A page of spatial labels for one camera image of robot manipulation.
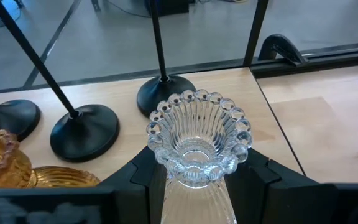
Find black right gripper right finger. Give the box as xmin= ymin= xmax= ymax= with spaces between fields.
xmin=224 ymin=147 xmax=339 ymax=224

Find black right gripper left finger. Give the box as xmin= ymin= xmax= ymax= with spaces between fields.
xmin=99 ymin=145 xmax=168 ymax=224

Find clear ribbed glass candle holder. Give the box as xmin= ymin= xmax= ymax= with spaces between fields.
xmin=145 ymin=88 xmax=254 ymax=224

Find amber ribbed glass candle holder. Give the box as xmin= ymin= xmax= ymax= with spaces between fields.
xmin=31 ymin=166 xmax=102 ymax=189

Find tall black metal candlestick holder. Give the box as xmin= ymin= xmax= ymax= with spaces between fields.
xmin=0 ymin=0 xmax=120 ymax=164

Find black clamp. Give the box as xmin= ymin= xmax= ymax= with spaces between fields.
xmin=257 ymin=33 xmax=310 ymax=67

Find black equipment box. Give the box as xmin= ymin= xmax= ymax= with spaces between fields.
xmin=147 ymin=0 xmax=190 ymax=17

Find wooden shelf with black frame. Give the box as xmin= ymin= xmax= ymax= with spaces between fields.
xmin=0 ymin=0 xmax=306 ymax=187

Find black aluminium table frame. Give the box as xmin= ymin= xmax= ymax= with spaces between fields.
xmin=0 ymin=40 xmax=358 ymax=95

